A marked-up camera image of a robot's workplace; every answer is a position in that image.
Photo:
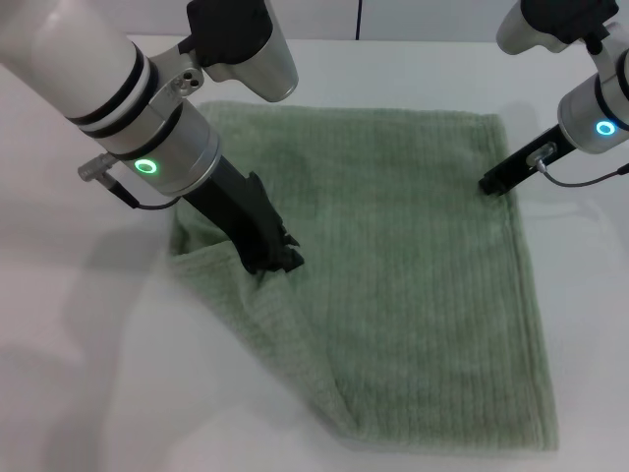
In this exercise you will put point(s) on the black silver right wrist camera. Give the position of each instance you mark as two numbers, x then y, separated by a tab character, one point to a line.
555	22

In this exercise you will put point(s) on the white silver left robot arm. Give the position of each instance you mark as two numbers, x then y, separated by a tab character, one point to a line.
98	83

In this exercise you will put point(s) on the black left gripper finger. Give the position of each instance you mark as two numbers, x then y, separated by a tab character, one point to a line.
292	251
260	265

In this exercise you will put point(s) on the green ribbed towel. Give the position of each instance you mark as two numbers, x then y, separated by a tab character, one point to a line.
417	275

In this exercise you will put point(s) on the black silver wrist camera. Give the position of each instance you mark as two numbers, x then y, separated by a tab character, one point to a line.
245	44
555	22

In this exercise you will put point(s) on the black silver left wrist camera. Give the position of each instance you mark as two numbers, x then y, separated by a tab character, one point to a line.
245	44

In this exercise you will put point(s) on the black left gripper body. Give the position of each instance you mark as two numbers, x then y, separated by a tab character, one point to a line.
241	216

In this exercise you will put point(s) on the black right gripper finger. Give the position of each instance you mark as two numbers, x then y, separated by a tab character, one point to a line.
495	181

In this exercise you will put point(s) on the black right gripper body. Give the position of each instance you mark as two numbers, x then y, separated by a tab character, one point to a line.
535	155

